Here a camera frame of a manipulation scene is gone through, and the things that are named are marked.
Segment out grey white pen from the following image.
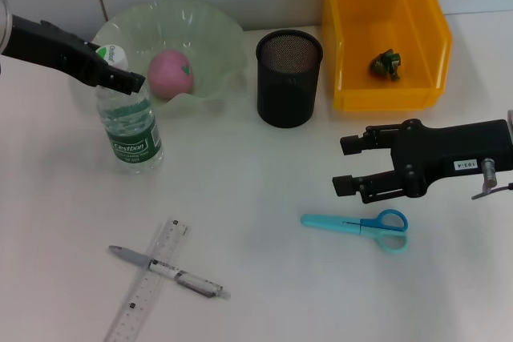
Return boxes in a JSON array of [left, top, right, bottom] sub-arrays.
[[107, 245, 232, 301]]

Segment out green glass fruit plate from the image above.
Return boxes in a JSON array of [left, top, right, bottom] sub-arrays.
[[88, 0, 248, 119]]

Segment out yellow plastic bin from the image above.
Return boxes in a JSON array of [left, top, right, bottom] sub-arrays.
[[320, 0, 454, 111]]

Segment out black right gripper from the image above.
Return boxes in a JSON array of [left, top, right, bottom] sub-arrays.
[[332, 119, 513, 205]]

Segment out blue scissors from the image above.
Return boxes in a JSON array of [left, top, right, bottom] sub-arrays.
[[301, 208, 409, 255]]

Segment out black mesh pen holder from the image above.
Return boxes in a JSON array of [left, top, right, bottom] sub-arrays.
[[255, 29, 324, 129]]

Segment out clear water bottle green label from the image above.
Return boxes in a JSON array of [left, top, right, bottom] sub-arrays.
[[95, 44, 164, 175]]

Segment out pink peach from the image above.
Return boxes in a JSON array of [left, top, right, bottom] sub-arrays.
[[147, 49, 196, 99]]

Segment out green plastic wrapper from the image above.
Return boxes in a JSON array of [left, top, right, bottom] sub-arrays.
[[368, 48, 404, 82]]

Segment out clear plastic ruler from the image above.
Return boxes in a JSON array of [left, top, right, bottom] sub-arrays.
[[103, 218, 190, 342]]

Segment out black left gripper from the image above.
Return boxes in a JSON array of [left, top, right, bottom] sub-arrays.
[[3, 15, 146, 95]]

